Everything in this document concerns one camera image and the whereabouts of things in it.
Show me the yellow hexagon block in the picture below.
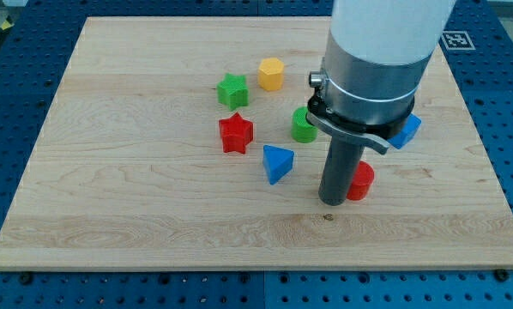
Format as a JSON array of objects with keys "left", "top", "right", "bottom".
[{"left": 257, "top": 58, "right": 285, "bottom": 91}]

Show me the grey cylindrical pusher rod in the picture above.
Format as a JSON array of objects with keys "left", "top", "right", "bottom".
[{"left": 318, "top": 137, "right": 364, "bottom": 206}]

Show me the red star block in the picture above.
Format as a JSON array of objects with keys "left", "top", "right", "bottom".
[{"left": 218, "top": 112, "right": 253, "bottom": 155}]

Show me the red cylinder block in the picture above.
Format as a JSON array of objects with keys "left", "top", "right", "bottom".
[{"left": 347, "top": 161, "right": 375, "bottom": 201}]

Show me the light wooden board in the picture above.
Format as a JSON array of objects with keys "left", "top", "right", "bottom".
[{"left": 0, "top": 17, "right": 513, "bottom": 271}]

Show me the green star block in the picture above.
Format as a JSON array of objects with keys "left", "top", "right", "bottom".
[{"left": 216, "top": 73, "right": 249, "bottom": 111}]

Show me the blue triangle block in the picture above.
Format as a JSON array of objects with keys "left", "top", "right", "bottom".
[{"left": 263, "top": 145, "right": 295, "bottom": 185}]

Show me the green cylinder block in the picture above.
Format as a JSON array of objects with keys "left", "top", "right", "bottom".
[{"left": 291, "top": 106, "right": 317, "bottom": 143}]

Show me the blue cube block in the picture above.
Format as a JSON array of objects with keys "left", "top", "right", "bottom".
[{"left": 388, "top": 114, "right": 422, "bottom": 149}]

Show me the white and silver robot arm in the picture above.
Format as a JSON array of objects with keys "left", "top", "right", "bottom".
[{"left": 307, "top": 0, "right": 455, "bottom": 154}]

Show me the white fiducial marker tag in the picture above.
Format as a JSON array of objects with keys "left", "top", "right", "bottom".
[{"left": 441, "top": 31, "right": 475, "bottom": 51}]

